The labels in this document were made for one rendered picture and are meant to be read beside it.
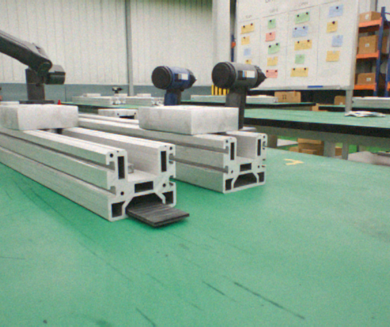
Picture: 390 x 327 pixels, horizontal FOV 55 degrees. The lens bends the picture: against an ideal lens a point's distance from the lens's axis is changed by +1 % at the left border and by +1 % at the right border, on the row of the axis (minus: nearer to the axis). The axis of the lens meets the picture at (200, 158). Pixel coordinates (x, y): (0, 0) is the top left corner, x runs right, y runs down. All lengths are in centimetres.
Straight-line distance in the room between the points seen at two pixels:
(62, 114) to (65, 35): 1209
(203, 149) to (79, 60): 1237
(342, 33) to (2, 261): 342
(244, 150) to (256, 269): 32
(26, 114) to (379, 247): 60
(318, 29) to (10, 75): 995
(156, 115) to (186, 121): 9
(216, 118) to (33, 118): 33
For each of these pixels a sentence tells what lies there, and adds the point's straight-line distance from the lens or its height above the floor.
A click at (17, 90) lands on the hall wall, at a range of 1237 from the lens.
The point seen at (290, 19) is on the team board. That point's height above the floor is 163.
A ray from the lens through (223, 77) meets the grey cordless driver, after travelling 83.
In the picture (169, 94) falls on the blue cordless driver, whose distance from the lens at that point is 100.
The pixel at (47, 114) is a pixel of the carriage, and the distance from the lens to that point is 76.
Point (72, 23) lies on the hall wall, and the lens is 1297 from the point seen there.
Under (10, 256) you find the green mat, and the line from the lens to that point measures 41.
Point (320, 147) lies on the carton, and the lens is 470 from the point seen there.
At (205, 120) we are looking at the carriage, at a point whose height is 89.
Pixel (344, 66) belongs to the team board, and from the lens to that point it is 358.
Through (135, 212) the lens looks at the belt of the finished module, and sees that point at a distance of 47.
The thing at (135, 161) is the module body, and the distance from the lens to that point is 53.
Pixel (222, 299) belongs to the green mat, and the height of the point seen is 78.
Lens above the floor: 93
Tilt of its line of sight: 10 degrees down
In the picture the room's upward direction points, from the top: straight up
